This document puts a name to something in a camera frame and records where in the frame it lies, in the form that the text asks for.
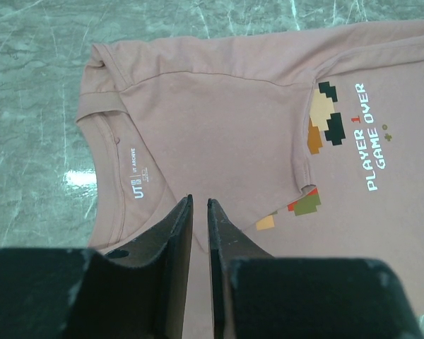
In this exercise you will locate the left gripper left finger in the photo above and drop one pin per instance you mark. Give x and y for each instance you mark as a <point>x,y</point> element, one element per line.
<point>136,291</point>

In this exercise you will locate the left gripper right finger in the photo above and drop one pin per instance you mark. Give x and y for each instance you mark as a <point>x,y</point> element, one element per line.
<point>257,295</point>

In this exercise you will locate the pink printed t shirt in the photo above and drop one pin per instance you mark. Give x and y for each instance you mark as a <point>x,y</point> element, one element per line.
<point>312,141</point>

